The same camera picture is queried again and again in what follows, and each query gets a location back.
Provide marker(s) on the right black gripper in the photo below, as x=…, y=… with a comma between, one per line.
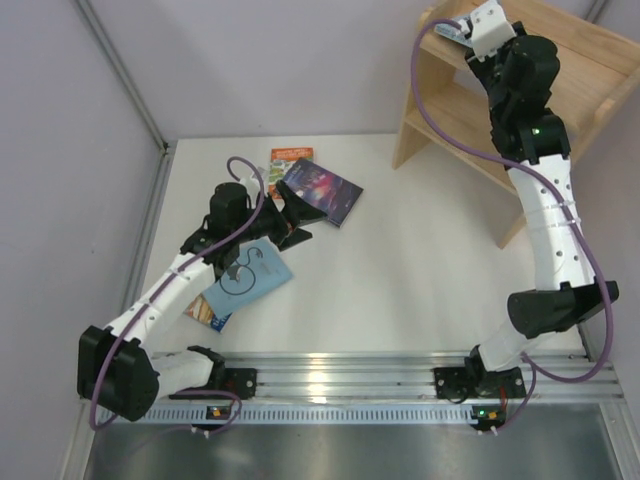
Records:
x=480, y=66

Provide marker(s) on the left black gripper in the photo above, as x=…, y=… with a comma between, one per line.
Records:
x=285, y=216

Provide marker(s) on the dark purple galaxy book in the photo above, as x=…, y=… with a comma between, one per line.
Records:
x=323, y=189

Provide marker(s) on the light blue swan book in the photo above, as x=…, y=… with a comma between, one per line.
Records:
x=257, y=271

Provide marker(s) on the light blue treehouse book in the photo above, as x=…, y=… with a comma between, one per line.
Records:
x=459, y=31

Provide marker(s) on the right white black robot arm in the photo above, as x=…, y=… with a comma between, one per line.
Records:
x=545, y=225

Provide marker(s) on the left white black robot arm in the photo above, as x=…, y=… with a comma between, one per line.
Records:
x=116, y=369

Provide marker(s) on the wooden two-tier shelf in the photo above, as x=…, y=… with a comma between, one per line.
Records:
x=447, y=105

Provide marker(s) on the orange treehouse book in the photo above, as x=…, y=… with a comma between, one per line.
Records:
x=282, y=159

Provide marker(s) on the blue colourful picture book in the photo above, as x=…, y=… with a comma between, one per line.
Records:
x=200, y=310

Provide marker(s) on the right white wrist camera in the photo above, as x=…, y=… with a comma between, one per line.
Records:
x=488, y=29

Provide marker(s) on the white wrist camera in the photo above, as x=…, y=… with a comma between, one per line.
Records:
x=252, y=181
x=488, y=29

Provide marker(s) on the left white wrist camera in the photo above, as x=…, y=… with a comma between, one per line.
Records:
x=252, y=181

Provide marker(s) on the aluminium mounting rail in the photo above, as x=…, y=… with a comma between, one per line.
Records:
x=345, y=378

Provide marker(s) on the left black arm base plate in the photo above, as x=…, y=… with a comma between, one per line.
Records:
x=242, y=382

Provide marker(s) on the perforated cable duct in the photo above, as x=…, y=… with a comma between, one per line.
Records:
x=175, y=413

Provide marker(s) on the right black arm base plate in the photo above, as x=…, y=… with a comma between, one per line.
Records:
x=457, y=384

